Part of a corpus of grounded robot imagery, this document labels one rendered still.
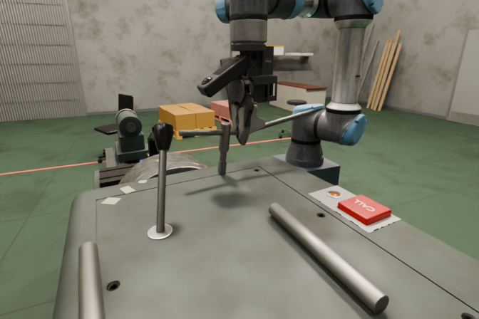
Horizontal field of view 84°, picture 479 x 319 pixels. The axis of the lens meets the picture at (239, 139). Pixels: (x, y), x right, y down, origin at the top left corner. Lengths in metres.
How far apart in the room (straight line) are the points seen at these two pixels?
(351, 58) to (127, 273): 0.83
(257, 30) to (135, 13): 7.76
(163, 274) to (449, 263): 0.36
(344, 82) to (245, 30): 0.50
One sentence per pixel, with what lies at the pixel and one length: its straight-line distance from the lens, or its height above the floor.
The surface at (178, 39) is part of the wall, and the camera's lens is 8.32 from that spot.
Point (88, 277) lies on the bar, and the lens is 0.36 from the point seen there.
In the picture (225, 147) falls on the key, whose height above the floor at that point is 1.32.
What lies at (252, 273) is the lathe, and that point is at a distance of 0.36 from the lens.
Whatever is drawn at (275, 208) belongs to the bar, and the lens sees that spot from 0.44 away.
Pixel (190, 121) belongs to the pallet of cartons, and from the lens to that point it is 5.29.
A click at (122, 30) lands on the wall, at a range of 8.21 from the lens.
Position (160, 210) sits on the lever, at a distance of 0.43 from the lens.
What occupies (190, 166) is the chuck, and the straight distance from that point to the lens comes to 0.71.
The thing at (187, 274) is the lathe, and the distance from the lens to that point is 0.36.
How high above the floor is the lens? 1.50
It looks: 17 degrees down
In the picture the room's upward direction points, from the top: straight up
